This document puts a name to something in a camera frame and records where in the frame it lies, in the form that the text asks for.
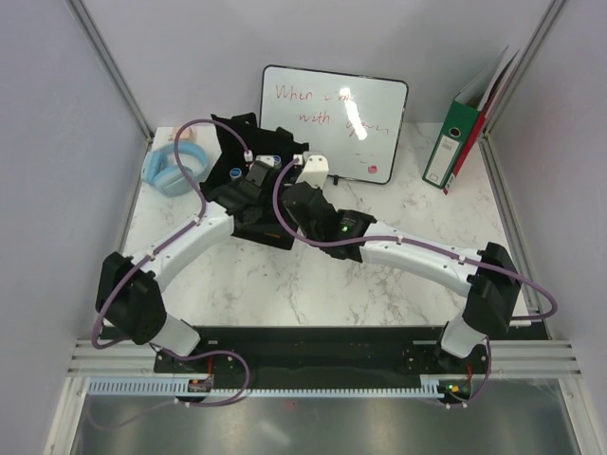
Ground whiteboard with red writing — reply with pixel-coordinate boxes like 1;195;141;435
260;65;409;185

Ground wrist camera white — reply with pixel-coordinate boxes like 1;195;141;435
243;150;276;168
294;153;329;189

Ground green lever arch binder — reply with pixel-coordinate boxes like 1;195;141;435
422;47;508;191

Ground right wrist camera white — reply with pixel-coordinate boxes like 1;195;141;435
294;153;329;189

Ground blue label water bottle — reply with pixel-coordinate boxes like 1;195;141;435
229;168;242;181

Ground purple cable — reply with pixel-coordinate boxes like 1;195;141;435
273;155;559;409
87;118;252;430

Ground aluminium frame post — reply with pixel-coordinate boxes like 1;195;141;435
66;0;154;143
483;0;568;139

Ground black canvas bag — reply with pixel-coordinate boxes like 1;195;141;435
200;113;309;250

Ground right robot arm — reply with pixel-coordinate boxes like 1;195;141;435
274;182;521;358

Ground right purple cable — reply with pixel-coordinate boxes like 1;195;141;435
273;155;559;409

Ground right aluminium frame post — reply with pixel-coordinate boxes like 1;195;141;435
483;0;568;139

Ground white slotted cable duct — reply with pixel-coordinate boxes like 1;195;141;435
85;374;469;399

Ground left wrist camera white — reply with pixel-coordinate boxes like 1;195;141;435
243;150;276;168

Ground left aluminium frame post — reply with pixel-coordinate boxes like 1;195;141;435
66;0;154;143

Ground small pink box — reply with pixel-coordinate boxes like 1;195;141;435
169;126;196;143

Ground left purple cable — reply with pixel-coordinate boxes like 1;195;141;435
87;118;252;430

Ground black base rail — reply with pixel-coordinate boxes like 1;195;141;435
154;326;488;386

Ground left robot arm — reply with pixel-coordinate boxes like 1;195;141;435
95;155;278;356

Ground light blue headphones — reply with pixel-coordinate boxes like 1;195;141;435
140;141;210;197

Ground red binder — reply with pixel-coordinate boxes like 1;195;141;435
443;51;519;195

